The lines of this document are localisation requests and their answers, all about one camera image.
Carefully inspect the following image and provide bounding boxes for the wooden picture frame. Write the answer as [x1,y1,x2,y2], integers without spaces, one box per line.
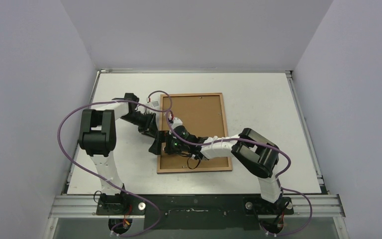
[156,93,233,174]

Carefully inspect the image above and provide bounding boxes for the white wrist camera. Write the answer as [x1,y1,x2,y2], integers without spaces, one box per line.
[146,101,160,110]
[170,117,183,129]

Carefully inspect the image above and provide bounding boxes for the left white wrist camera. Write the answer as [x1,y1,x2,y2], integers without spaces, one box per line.
[146,101,160,110]

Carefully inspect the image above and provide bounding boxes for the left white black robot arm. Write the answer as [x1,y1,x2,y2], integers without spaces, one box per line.
[78,93,161,215]

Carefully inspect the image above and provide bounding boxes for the aluminium front rail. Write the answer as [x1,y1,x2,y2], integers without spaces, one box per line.
[49,194,345,219]

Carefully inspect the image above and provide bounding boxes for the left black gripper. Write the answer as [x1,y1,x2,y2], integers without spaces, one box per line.
[120,112,158,138]

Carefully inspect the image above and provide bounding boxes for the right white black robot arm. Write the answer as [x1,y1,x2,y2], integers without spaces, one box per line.
[149,125,290,215]

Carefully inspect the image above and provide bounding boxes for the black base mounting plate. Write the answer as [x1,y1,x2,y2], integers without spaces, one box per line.
[95,194,294,234]

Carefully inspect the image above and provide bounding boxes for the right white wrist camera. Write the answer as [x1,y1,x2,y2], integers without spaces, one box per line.
[170,117,183,129]

